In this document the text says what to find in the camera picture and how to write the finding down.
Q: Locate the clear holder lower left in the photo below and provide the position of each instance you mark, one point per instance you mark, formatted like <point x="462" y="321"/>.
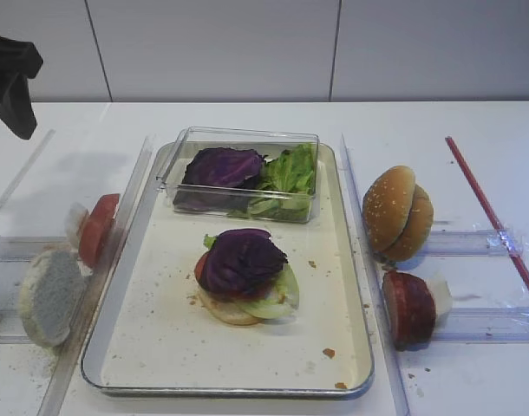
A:
<point x="11" y="328"/>

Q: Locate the metal baking tray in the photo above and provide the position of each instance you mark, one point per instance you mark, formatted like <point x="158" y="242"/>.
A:
<point x="153" y="336"/>

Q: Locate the white cheese slice right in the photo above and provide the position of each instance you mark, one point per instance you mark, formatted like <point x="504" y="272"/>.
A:
<point x="440" y="292"/>

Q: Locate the bun bottom in rack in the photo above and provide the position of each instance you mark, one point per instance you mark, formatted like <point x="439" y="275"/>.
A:
<point x="52" y="287"/>

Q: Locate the tomato slices in rack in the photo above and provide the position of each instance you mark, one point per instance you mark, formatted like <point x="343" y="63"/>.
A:
<point x="97" y="228"/>

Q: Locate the clear rail left of tray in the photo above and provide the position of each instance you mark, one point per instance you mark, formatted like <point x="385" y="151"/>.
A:
<point x="71" y="349"/>

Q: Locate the purple cabbage in container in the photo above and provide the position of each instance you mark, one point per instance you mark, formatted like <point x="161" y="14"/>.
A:
<point x="225" y="167"/>

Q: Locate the clear rail right of tray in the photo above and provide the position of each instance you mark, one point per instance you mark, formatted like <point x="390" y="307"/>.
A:
<point x="390" y="357"/>

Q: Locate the clear far left rail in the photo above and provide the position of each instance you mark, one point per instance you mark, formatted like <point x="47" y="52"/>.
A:
<point x="15" y="182"/>

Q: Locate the clear rail of tray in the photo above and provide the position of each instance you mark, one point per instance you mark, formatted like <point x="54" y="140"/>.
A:
<point x="390" y="357"/>
<point x="71" y="349"/>

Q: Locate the clear holder upper right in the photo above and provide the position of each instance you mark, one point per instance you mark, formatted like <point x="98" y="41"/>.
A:
<point x="445" y="241"/>

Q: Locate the bun bottom on tray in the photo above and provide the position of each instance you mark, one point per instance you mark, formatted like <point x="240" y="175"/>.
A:
<point x="226" y="311"/>

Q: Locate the white onion slice left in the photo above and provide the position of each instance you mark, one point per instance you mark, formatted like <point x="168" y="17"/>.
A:
<point x="74" y="223"/>

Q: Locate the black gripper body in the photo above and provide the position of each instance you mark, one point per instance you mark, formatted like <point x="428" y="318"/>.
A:
<point x="19" y="62"/>

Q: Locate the stack of sausage slices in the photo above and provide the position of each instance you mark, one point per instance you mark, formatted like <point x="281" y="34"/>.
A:
<point x="411" y="308"/>

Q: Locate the purple cabbage leaf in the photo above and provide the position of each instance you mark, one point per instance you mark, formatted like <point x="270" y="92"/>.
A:
<point x="242" y="259"/>

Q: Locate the clear plastic container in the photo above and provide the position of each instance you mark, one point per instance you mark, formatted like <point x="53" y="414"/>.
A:
<point x="234" y="202"/>

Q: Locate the green lettuce in container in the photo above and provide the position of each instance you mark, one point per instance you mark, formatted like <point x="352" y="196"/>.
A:
<point x="293" y="171"/>

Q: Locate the clear holder upper left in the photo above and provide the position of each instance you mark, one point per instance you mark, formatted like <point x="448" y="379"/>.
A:
<point x="23" y="249"/>

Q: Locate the green leaf under sausage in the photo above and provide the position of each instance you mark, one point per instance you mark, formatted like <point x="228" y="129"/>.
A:
<point x="209" y="241"/>

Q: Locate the sesame bun top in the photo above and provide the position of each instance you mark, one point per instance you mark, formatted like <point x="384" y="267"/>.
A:
<point x="386" y="206"/>

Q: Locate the red straw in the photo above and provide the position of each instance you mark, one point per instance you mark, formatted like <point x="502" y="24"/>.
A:
<point x="495" y="222"/>

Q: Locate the clear holder lower right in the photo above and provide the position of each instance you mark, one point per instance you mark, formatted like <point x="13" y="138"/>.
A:
<point x="484" y="325"/>

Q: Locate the clear holder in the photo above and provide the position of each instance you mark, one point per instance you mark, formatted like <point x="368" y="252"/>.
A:
<point x="11" y="328"/>
<point x="445" y="241"/>
<point x="484" y="325"/>
<point x="23" y="249"/>

